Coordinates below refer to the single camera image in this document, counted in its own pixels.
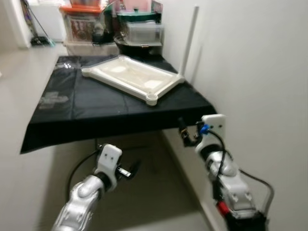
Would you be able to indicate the clear plastic storage box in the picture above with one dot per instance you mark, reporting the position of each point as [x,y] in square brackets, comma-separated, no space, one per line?
[143,32]

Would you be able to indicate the colourful printed carton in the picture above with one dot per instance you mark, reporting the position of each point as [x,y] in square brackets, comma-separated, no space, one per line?
[157,6]

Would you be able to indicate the beige cloth-covered bench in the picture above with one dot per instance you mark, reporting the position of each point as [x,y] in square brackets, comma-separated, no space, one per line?
[89,48]

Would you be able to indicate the silver robot leg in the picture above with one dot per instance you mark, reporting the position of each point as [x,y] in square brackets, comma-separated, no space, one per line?
[248,224]

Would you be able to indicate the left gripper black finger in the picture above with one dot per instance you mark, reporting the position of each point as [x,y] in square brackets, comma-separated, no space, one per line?
[134,168]

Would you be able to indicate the red tag on right arm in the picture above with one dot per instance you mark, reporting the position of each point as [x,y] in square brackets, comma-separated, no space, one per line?
[223,208]

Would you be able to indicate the black wok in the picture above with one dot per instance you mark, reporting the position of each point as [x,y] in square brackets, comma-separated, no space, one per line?
[122,48]

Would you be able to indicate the clear tape strip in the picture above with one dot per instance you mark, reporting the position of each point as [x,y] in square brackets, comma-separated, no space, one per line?
[67,66]

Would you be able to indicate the black tablecloth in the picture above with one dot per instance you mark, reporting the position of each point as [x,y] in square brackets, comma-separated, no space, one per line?
[106,113]

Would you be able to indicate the mop with green head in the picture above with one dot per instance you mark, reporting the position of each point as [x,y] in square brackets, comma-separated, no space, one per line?
[48,43]

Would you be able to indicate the clear storage box orange lid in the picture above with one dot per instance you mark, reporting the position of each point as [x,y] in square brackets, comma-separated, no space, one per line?
[79,26]

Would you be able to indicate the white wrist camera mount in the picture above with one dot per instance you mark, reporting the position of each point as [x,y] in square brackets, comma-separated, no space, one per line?
[214,127]
[108,161]

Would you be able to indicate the stainless steel pot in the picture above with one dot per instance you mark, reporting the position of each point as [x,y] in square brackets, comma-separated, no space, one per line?
[86,2]

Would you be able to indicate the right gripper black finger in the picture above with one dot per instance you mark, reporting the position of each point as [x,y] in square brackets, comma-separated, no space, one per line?
[183,131]

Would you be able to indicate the black shiny bag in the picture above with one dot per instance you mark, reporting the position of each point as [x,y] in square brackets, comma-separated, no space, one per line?
[103,33]

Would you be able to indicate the white cabinet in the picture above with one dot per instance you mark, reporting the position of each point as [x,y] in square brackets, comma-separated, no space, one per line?
[48,21]

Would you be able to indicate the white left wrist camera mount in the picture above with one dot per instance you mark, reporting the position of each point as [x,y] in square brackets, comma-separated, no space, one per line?
[108,161]

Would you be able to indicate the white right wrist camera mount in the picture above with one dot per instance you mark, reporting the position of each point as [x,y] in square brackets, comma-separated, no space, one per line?
[214,127]

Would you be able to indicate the white plastic children table top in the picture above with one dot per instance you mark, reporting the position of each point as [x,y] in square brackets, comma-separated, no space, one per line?
[130,77]

